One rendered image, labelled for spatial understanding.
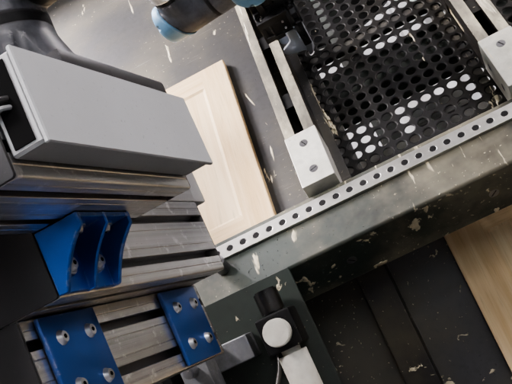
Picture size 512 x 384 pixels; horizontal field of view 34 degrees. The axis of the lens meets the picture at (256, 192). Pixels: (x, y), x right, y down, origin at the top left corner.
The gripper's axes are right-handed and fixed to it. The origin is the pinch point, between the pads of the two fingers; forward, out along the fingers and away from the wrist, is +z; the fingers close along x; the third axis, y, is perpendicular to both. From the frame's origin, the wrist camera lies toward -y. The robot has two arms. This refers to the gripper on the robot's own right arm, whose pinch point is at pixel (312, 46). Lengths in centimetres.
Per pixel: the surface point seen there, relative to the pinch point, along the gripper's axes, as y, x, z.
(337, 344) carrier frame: 21, 48, 28
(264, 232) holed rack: 20.5, 41.2, -3.4
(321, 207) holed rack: 9.8, 41.8, -3.3
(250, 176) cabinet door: 20.7, 24.4, 0.3
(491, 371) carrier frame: -3, 62, 37
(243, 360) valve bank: 31, 61, -1
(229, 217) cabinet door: 26.8, 31.1, 0.6
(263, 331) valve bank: 25, 61, -6
